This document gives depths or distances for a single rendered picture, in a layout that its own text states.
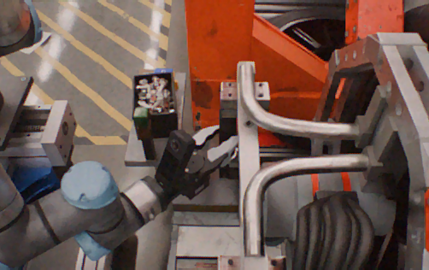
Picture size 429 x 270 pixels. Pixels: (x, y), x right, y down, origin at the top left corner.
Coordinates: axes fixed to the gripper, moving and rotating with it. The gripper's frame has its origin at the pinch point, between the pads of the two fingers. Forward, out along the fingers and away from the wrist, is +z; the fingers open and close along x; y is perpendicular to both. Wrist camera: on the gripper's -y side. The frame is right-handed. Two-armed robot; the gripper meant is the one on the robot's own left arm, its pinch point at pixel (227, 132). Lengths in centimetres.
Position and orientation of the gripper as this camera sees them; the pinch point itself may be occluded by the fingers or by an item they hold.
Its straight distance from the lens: 80.8
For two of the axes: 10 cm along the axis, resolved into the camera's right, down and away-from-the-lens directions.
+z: 7.3, -5.2, 4.5
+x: 6.9, 5.5, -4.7
